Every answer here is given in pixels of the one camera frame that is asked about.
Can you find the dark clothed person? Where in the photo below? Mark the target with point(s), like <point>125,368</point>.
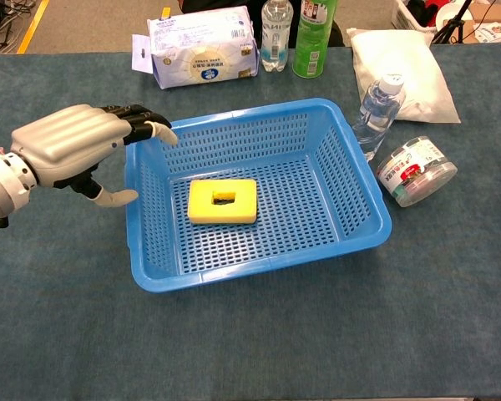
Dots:
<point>256,21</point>

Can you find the brown cardboard box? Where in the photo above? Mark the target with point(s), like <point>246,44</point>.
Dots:
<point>492,25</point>

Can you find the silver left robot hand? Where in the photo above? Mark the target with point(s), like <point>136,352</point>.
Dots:
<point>67,142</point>

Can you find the long yellow floor tape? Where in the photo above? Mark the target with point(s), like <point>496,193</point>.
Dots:
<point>33,25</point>

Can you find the white powder-filled plastic bag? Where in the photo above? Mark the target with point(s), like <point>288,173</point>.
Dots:
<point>401,54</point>

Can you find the clear round container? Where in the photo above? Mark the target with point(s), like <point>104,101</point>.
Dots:
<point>417,175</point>

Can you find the green cylindrical can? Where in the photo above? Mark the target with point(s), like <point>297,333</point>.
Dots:
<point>313,42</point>

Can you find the yellow sponge with rectangular hole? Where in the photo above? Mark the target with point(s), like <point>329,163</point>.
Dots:
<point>204,209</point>

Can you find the black tripod stand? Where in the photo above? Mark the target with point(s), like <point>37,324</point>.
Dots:
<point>451,23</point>

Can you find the lavender wet wipes pack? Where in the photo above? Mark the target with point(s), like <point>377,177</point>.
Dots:
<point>200,54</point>

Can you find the white plastic crate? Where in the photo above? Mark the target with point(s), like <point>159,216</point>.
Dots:
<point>409,16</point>

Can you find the small clear water bottle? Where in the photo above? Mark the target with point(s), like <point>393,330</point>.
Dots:
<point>376,113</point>

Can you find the blue perforated plastic basket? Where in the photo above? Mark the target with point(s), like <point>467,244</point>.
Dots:
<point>234,267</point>

